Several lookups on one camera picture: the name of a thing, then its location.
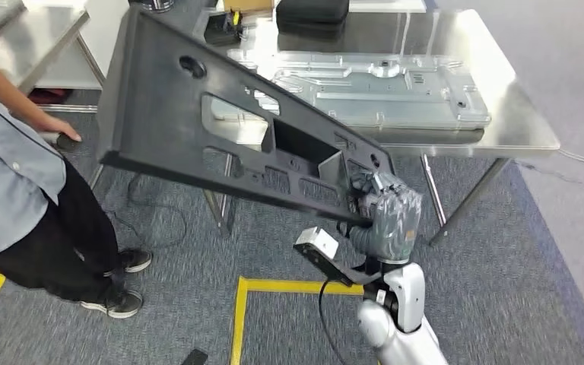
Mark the person's hand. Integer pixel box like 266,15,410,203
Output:
33,116,83,144

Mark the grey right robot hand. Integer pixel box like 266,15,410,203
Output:
350,170,424,263

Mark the black plastic panel part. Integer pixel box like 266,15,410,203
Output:
96,5,396,225

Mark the large steel workbench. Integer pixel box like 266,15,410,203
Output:
90,0,561,248

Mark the person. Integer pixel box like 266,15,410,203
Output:
0,45,153,320

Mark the small steel table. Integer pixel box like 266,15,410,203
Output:
0,0,106,192

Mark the stamped grey metal plate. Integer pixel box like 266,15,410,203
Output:
226,49,492,132

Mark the chrome round base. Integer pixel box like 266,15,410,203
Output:
128,0,175,14

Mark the black open tray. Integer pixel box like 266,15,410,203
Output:
203,10,245,46

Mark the black zip case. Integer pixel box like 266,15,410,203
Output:
275,0,351,39

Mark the brown cardboard box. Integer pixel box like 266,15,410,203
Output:
223,0,275,15

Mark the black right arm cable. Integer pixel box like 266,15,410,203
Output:
318,279,348,365

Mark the black floor cable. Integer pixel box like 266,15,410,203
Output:
103,173,188,250

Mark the black left wrist camera bracket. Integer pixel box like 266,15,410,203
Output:
179,348,210,365

